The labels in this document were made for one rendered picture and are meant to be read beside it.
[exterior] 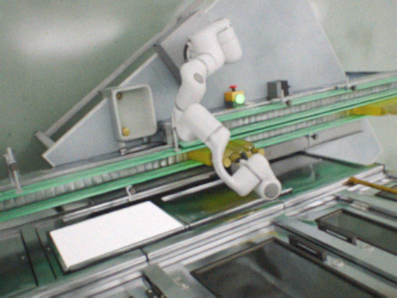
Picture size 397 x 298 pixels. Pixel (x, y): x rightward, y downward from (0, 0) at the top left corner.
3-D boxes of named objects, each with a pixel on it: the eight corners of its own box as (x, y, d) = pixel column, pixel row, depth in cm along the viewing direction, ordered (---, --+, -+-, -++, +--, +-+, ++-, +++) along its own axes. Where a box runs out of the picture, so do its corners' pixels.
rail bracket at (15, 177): (8, 183, 157) (13, 199, 138) (-2, 142, 153) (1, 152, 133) (21, 180, 159) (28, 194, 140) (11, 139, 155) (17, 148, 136)
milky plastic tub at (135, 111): (115, 139, 179) (120, 142, 171) (105, 89, 173) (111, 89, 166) (150, 130, 187) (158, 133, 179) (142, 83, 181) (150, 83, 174)
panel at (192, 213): (46, 238, 148) (65, 279, 119) (45, 231, 148) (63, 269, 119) (243, 176, 189) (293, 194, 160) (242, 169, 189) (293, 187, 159)
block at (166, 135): (159, 143, 183) (166, 145, 177) (157, 123, 181) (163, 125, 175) (166, 141, 185) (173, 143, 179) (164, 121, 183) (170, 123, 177)
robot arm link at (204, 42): (195, 81, 150) (176, 41, 144) (230, 57, 164) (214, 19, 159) (213, 76, 143) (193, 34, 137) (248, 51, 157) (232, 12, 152)
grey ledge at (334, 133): (221, 167, 206) (233, 172, 196) (219, 151, 204) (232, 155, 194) (349, 129, 249) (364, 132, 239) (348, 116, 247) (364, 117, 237)
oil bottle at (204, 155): (188, 158, 185) (213, 167, 166) (187, 146, 183) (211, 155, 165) (199, 155, 187) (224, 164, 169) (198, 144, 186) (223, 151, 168)
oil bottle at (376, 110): (353, 113, 235) (396, 118, 210) (352, 104, 233) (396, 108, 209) (359, 112, 237) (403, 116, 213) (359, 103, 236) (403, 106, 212)
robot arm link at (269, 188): (241, 176, 122) (263, 153, 123) (230, 167, 132) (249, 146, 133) (271, 206, 127) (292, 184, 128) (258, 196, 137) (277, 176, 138)
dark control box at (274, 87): (267, 96, 218) (277, 97, 210) (266, 81, 215) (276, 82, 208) (278, 94, 221) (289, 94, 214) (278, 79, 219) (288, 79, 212)
